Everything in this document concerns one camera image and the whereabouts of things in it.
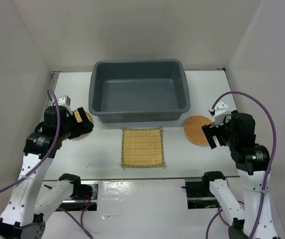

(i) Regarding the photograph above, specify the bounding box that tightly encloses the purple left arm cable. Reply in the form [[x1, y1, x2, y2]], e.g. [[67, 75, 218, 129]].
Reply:
[[0, 89, 94, 239]]

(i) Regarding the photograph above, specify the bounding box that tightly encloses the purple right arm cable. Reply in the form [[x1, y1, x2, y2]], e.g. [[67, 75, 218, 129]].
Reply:
[[205, 91, 277, 239]]

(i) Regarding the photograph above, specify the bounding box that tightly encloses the round orange woven tray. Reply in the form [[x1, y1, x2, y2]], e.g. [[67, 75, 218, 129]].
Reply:
[[184, 116, 212, 146]]

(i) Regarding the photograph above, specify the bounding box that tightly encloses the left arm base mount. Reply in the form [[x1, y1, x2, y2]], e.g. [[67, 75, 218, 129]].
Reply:
[[43, 180, 98, 212]]

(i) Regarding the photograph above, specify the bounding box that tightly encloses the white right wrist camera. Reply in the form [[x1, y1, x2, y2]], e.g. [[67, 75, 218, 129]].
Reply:
[[209, 101, 231, 127]]

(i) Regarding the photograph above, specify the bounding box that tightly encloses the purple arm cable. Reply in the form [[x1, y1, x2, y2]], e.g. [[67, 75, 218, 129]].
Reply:
[[0, 89, 94, 239], [205, 91, 277, 239]]

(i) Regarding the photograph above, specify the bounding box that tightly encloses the round yellow bamboo tray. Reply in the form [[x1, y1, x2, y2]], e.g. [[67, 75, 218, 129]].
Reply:
[[68, 110, 94, 140]]

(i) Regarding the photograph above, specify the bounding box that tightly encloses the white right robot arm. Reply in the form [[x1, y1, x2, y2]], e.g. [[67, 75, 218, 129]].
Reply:
[[201, 111, 278, 239]]

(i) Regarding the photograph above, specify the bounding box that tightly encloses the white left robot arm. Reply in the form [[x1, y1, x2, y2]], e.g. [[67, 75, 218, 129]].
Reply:
[[0, 106, 94, 239]]

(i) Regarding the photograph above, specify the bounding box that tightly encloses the grey plastic bin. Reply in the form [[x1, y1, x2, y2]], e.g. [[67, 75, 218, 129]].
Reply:
[[89, 59, 190, 123]]

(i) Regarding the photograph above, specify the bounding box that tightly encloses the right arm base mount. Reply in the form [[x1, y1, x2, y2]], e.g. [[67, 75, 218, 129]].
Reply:
[[181, 178, 219, 209]]

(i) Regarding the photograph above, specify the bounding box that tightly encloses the rectangular bamboo mat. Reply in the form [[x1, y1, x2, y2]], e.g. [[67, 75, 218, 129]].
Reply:
[[120, 127, 165, 168]]

